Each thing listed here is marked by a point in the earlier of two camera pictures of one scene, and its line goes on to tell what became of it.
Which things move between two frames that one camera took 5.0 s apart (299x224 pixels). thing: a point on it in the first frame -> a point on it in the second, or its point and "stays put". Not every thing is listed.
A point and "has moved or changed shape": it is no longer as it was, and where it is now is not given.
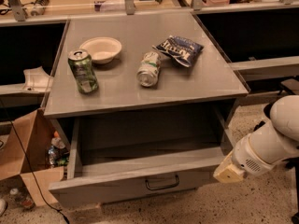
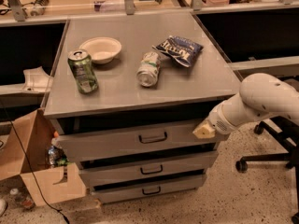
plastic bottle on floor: [22, 200] stays put
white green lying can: [148, 74] stays put
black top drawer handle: [163, 187] -> [152, 141]
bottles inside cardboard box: [58, 154] stays put
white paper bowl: [103, 49] stays put
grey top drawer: [142, 153] has moved or changed shape
